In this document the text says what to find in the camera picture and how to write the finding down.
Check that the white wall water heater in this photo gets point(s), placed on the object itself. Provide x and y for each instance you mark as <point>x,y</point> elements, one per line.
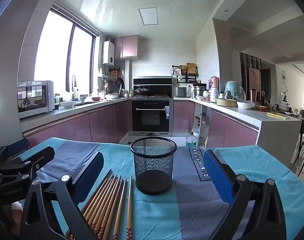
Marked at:
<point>108,52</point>

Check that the brown tumbler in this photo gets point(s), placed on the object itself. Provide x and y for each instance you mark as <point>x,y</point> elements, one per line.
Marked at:
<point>253,95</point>

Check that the black pot glass lid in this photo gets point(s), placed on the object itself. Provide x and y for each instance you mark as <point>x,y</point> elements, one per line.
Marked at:
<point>141,90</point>

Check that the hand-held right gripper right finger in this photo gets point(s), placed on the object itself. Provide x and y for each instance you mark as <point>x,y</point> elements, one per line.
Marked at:
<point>216,175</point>

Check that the black range hood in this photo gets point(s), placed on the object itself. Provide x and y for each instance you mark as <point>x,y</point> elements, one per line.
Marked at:
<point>157,81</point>

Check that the pale yellow cutting board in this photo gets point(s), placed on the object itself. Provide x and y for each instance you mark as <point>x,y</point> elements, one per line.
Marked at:
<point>276,115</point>

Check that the grey casserole pot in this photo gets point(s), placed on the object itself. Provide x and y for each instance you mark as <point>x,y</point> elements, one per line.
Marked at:
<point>283,108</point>

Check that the square ceiling light panel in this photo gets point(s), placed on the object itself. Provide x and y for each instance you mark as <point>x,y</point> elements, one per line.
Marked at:
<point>148,16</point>

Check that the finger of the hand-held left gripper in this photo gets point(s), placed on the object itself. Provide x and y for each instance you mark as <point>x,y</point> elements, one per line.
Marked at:
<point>17,146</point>
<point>42,156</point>

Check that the pink thermos jug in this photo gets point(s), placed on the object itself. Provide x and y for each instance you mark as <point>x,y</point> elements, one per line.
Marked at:
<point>214,82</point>

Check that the narrow pink base cabinet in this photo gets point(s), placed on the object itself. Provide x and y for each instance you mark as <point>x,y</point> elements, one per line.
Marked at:
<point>181,116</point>

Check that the black wall rack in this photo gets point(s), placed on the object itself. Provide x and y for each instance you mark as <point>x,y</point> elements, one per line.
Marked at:
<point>184,78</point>

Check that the white plastic bottle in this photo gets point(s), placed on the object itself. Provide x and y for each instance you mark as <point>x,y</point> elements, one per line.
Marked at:
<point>213,95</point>

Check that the white bowl with plastic bag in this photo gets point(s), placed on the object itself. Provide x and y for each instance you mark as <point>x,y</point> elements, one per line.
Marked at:
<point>245,105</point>

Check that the white microwave oven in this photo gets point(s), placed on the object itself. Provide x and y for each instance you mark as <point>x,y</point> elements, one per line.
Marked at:
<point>34,100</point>

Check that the large kitchen window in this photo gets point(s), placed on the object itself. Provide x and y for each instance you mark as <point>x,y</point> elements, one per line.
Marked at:
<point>54,55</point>

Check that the pink framed picture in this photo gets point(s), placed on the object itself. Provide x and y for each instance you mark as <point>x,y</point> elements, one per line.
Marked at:
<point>254,80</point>

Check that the pile of wooden chopsticks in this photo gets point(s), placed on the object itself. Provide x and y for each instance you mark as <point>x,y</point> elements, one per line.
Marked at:
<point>109,200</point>

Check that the white ceramic bowl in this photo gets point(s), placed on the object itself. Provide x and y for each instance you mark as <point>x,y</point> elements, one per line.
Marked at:
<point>67,104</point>

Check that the wooden chopping board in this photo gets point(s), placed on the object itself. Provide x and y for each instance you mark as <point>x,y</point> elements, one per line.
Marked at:
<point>191,68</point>

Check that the teal and grey tablecloth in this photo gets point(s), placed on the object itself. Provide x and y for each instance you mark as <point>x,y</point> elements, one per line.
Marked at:
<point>191,205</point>

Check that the pink wall cabinet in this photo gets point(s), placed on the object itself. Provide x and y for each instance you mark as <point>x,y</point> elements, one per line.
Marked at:
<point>125,46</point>

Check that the stainless steel pot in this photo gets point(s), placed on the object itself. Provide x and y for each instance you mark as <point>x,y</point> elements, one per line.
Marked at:
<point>199,92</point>

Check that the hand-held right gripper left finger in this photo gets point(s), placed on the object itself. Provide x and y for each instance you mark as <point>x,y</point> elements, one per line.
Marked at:
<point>90,177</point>

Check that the plastic cooking oil bottle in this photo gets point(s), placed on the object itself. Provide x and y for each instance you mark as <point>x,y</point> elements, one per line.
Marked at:
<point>191,141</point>

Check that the black built-in oven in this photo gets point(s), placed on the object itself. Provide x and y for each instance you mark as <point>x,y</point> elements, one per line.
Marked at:
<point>148,120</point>

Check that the round bamboo steamer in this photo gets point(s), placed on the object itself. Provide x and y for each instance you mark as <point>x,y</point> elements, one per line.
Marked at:
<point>226,102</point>

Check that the gold wall clock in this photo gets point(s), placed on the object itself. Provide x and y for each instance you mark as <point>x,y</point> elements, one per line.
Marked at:
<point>285,76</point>

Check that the hanging black frying pan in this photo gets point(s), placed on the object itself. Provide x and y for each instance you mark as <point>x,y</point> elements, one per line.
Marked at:
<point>120,82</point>

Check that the person's left hand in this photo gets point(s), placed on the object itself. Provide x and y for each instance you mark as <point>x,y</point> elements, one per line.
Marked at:
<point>16,218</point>

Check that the long pink base cabinet run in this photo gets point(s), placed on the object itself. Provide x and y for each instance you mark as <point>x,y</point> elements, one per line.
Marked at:
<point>104,125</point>

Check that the dark slatted wall panel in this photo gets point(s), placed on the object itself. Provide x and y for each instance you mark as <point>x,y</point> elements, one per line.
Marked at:
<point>244,65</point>

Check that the pink peninsula base cabinet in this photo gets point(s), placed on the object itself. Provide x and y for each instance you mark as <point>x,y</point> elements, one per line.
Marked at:
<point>229,130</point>

